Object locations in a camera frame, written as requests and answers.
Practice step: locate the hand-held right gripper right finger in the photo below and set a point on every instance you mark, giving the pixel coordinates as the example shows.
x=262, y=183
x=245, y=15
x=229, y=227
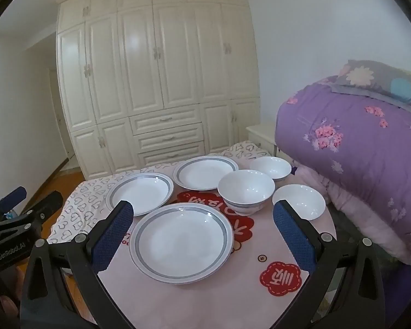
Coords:
x=293, y=236

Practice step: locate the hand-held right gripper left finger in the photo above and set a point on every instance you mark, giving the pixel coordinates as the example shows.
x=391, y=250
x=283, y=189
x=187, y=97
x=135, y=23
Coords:
x=113, y=236

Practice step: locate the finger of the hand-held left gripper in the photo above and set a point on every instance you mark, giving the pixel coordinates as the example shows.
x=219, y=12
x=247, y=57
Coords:
x=44, y=205
x=13, y=195

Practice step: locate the plain white bowl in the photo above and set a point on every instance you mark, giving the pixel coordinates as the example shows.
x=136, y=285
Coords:
x=301, y=200

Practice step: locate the grey-rimmed white plate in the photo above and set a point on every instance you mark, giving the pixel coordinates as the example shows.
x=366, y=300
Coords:
x=205, y=174
x=181, y=243
x=140, y=192

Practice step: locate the white bowl grey band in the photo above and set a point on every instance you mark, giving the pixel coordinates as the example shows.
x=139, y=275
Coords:
x=272, y=166
x=246, y=188

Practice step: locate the white heart-print bed sheet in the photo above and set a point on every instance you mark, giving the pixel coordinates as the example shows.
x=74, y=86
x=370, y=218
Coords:
x=78, y=205

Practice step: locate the round pink-clothed table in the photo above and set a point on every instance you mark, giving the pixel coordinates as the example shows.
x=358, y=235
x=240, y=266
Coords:
x=246, y=257

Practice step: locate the light pink blanket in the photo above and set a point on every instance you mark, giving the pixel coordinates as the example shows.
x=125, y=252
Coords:
x=349, y=212

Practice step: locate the dark purple cloth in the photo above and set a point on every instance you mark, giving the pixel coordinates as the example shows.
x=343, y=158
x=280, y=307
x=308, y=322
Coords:
x=293, y=170

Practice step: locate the white door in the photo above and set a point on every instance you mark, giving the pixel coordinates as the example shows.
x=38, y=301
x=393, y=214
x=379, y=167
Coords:
x=63, y=120

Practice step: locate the purple floral quilt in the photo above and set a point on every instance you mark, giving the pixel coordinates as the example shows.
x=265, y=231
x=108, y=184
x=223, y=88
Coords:
x=356, y=150

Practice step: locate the cream nightstand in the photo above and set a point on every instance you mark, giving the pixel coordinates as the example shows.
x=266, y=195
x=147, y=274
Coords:
x=260, y=133

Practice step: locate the cream panelled wardrobe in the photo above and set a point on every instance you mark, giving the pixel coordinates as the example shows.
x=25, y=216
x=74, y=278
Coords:
x=140, y=75

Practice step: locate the grey floral pillow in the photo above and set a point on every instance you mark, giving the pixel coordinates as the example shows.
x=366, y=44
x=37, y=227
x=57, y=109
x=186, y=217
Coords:
x=370, y=75

